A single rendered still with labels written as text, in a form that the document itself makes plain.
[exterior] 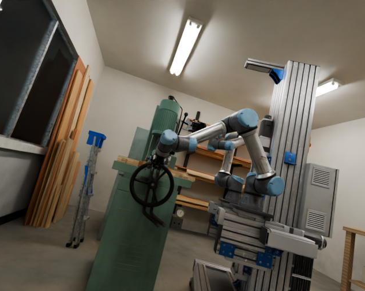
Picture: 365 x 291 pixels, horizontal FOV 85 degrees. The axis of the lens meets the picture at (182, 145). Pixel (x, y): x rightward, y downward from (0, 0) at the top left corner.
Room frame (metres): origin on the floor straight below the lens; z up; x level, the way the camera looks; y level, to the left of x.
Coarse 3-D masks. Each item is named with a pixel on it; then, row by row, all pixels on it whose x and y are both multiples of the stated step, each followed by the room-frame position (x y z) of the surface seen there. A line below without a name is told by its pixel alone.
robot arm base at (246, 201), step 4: (244, 192) 1.32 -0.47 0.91; (248, 192) 1.29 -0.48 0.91; (244, 196) 1.31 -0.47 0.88; (248, 196) 1.29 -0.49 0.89; (252, 196) 1.28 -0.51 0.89; (256, 196) 1.27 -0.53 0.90; (260, 196) 1.28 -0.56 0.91; (240, 200) 1.32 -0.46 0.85; (244, 200) 1.30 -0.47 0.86; (248, 200) 1.28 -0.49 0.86; (252, 200) 1.27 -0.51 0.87; (256, 200) 1.27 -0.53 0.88; (260, 200) 1.28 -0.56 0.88; (240, 204) 1.31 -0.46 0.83; (244, 204) 1.28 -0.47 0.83; (248, 204) 1.27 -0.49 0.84; (252, 204) 1.26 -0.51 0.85; (256, 204) 1.26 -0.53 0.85; (260, 204) 1.29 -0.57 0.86; (252, 208) 1.26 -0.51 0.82; (256, 208) 1.26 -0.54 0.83; (260, 208) 1.26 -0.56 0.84
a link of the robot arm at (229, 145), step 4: (240, 136) 1.78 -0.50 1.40; (220, 140) 1.59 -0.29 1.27; (228, 140) 1.58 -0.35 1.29; (232, 140) 1.60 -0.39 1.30; (236, 140) 1.64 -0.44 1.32; (240, 140) 1.69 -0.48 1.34; (220, 144) 1.56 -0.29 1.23; (224, 144) 1.54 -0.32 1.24; (228, 144) 1.52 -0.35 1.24; (232, 144) 1.54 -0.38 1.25; (236, 144) 1.63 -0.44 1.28; (240, 144) 1.70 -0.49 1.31; (244, 144) 1.78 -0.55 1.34; (220, 148) 1.58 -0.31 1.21; (224, 148) 1.55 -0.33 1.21; (228, 148) 1.53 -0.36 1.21; (232, 148) 1.55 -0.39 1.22
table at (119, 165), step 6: (114, 162) 1.46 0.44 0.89; (120, 162) 1.47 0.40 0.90; (114, 168) 1.46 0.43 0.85; (120, 168) 1.47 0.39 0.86; (126, 168) 1.48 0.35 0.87; (132, 168) 1.48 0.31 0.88; (138, 174) 1.49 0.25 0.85; (144, 174) 1.41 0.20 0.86; (162, 180) 1.43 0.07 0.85; (168, 180) 1.54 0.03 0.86; (174, 180) 1.54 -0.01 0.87; (180, 180) 1.55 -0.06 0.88; (186, 180) 1.56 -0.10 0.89; (186, 186) 1.56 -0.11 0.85
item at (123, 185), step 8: (120, 184) 1.47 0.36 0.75; (128, 184) 1.48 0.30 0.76; (136, 184) 1.49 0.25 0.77; (144, 184) 1.50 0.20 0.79; (136, 192) 1.50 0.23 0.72; (144, 192) 1.51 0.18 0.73; (152, 192) 1.52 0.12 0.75; (160, 192) 1.53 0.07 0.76; (176, 192) 1.55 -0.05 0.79; (168, 200) 1.54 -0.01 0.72
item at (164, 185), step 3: (126, 174) 1.48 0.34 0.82; (129, 174) 1.48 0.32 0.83; (126, 177) 1.48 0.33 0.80; (129, 177) 1.48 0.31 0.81; (138, 177) 1.49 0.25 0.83; (141, 177) 1.50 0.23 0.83; (144, 177) 1.50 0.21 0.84; (144, 180) 1.50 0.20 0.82; (147, 180) 1.51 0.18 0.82; (159, 183) 1.52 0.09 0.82; (162, 183) 1.53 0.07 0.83; (165, 183) 1.53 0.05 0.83; (168, 183) 1.54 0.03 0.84; (162, 186) 1.53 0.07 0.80; (165, 186) 1.53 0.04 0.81; (168, 186) 1.54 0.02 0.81; (174, 186) 1.55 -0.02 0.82; (174, 189) 1.55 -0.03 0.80
